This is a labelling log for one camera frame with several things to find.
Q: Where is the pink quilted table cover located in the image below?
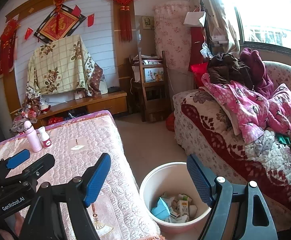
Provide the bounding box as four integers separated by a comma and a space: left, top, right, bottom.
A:
0, 111, 162, 239

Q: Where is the framed fu character picture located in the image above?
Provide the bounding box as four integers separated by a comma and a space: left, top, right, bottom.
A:
34, 4, 86, 43

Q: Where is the floral covered standing fan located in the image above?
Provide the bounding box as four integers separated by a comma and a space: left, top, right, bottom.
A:
154, 1, 191, 73

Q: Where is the pink water bottle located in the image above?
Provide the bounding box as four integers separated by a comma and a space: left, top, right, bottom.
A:
24, 120, 43, 152

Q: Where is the cream trash bucket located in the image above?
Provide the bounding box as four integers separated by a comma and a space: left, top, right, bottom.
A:
139, 161, 212, 234

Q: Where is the window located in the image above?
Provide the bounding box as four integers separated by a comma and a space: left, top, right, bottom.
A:
221, 0, 291, 54

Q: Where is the white milk carton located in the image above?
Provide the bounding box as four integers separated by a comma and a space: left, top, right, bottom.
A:
177, 200, 189, 216

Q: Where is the red hanging banner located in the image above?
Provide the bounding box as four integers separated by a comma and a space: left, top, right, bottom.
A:
0, 19, 20, 78

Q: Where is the dark purple garment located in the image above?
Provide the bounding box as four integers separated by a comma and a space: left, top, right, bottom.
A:
240, 48, 274, 99

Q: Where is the white bottle pink label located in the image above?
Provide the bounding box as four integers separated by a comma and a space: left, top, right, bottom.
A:
38, 126, 52, 148

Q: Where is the wooden chair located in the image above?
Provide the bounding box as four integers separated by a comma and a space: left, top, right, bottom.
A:
129, 51, 172, 122

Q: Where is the red chinese knot ornament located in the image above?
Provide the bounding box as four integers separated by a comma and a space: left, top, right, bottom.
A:
113, 0, 138, 42

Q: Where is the red cushion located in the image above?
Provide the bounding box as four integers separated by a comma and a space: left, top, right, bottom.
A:
189, 62, 208, 87

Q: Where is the pink polka dot blanket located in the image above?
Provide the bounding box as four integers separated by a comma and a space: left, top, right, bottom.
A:
201, 73, 291, 144

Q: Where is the blue snack packet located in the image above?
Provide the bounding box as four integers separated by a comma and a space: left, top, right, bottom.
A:
151, 197, 171, 220

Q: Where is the floral cloth covered television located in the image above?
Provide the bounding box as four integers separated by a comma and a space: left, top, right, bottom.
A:
26, 35, 103, 99

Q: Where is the wooden tv cabinet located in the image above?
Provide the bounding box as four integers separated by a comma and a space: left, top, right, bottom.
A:
34, 91, 128, 128

